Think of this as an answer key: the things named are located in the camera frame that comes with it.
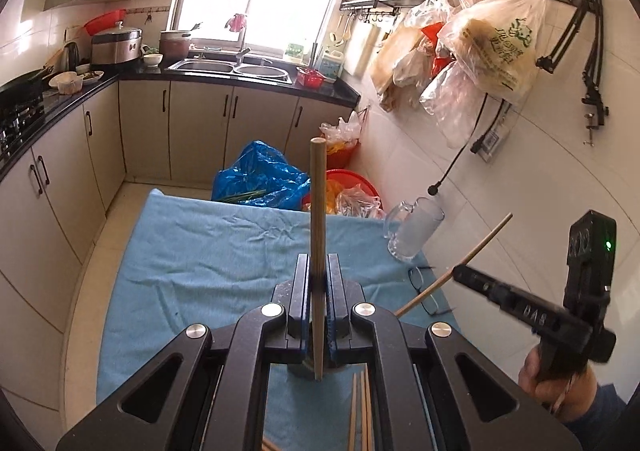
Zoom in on red plastic basin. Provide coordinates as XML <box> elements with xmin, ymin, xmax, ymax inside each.
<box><xmin>324</xmin><ymin>169</ymin><xmax>385</xmax><ymax>219</ymax></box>

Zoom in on steel double sink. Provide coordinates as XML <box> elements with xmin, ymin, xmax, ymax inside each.
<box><xmin>168</xmin><ymin>59</ymin><xmax>292</xmax><ymax>84</ymax></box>

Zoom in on hanging plastic bags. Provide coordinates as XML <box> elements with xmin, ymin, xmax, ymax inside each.
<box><xmin>370</xmin><ymin>0</ymin><xmax>548</xmax><ymax>148</ymax></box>

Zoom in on black eyeglasses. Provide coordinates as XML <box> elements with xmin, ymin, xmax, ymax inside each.
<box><xmin>408</xmin><ymin>266</ymin><xmax>452</xmax><ymax>317</ymax></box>

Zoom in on clear glass mug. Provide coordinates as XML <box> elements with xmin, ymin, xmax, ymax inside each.
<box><xmin>383</xmin><ymin>196</ymin><xmax>445</xmax><ymax>261</ymax></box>

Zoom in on blue sleeve forearm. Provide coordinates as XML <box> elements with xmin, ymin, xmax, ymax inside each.
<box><xmin>563</xmin><ymin>384</ymin><xmax>627</xmax><ymax>450</ymax></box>

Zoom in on blue terry cloth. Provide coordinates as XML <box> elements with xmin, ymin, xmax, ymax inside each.
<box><xmin>95</xmin><ymin>187</ymin><xmax>464</xmax><ymax>451</ymax></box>

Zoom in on blue plastic bag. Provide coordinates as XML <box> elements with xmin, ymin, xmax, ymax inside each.
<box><xmin>212</xmin><ymin>141</ymin><xmax>310</xmax><ymax>210</ymax></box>

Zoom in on beige kitchen cabinets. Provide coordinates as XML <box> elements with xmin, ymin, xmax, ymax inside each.
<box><xmin>1</xmin><ymin>76</ymin><xmax>358</xmax><ymax>449</ymax></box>

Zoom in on right hand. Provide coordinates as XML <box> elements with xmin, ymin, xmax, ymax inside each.
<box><xmin>518</xmin><ymin>347</ymin><xmax>598</xmax><ymax>423</ymax></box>

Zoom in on steel rice cooker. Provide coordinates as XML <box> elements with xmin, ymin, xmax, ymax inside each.
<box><xmin>91</xmin><ymin>21</ymin><xmax>142</xmax><ymax>66</ymax></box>

